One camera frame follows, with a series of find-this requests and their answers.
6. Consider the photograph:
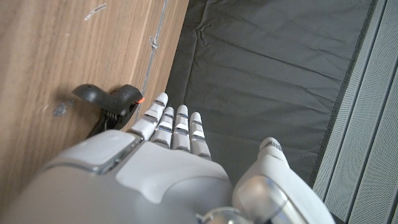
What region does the black fabric backdrop curtain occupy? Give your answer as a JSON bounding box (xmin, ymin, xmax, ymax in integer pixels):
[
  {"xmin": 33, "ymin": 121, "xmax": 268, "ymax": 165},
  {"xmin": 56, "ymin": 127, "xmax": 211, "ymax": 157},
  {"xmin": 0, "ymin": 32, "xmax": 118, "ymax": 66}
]
[{"xmin": 164, "ymin": 0, "xmax": 379, "ymax": 187}]

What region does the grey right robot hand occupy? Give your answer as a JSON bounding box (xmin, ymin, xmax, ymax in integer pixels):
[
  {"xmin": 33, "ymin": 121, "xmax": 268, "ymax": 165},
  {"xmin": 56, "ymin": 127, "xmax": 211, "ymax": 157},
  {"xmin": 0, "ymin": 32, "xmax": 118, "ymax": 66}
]
[{"xmin": 0, "ymin": 91, "xmax": 336, "ymax": 224}]

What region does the big black clip orange tip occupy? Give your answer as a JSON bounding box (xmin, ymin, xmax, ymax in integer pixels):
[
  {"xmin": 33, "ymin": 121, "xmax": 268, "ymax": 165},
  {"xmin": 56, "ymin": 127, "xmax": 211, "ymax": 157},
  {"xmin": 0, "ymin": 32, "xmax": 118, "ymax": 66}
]
[{"xmin": 72, "ymin": 83, "xmax": 146, "ymax": 139}]

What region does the grey tape outline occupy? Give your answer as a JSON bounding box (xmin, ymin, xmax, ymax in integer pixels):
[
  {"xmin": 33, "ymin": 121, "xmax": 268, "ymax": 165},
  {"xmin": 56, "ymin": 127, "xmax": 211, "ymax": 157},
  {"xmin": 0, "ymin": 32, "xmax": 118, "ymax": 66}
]
[{"xmin": 135, "ymin": 0, "xmax": 170, "ymax": 121}]

